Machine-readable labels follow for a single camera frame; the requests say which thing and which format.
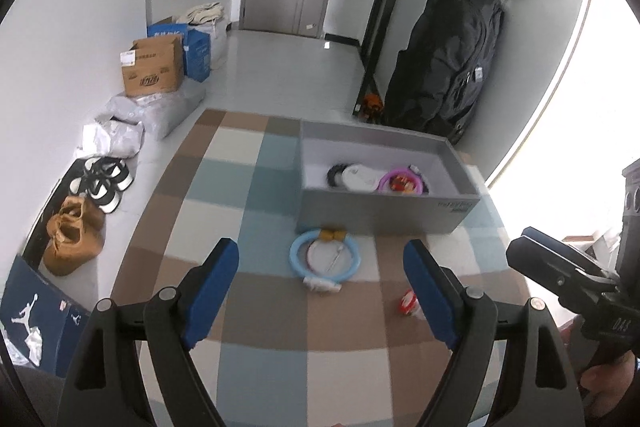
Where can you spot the grey cardboard box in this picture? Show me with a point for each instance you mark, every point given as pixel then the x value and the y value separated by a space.
pixel 380 212

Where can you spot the blue carton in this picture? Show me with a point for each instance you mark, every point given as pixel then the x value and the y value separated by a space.
pixel 197 54
pixel 165 29

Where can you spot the black and white sneaker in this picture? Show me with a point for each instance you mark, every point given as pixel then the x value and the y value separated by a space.
pixel 107 168
pixel 102 198

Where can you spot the brown suede shoes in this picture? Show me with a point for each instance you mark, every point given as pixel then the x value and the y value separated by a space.
pixel 70 247

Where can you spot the white crumpled paper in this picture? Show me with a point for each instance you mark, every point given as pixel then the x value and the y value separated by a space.
pixel 35 344

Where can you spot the blue shoe box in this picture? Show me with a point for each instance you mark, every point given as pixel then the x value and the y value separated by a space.
pixel 30 302

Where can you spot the small orange item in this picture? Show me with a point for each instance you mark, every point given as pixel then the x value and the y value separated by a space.
pixel 372 104

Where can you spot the checked tablecloth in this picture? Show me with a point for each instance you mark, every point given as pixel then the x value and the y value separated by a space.
pixel 280 217

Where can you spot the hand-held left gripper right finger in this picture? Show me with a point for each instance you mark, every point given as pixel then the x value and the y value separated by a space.
pixel 432 297

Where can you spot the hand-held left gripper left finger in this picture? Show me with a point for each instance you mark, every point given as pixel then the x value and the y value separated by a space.
pixel 207 297

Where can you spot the white round item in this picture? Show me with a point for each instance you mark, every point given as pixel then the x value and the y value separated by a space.
pixel 357 177

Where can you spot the person's right hand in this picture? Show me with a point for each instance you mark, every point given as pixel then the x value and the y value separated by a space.
pixel 605 382

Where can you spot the black floor mat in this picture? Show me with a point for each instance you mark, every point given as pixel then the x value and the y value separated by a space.
pixel 47 212

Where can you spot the grey plastic bag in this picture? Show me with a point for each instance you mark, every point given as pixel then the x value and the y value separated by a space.
pixel 165 107

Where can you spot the black backpack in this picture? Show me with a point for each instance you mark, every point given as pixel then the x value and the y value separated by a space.
pixel 440 67

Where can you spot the white plastic bags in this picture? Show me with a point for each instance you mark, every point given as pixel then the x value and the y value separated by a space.
pixel 120 139

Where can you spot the white sack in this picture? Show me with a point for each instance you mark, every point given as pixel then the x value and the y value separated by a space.
pixel 215 37

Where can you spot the brown cardboard box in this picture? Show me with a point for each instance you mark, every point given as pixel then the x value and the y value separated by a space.
pixel 150 77

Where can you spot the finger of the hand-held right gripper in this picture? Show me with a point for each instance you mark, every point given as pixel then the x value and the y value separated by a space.
pixel 565 252
pixel 545 272

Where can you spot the red hair clip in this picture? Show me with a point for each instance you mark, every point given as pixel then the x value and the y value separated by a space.
pixel 409 303

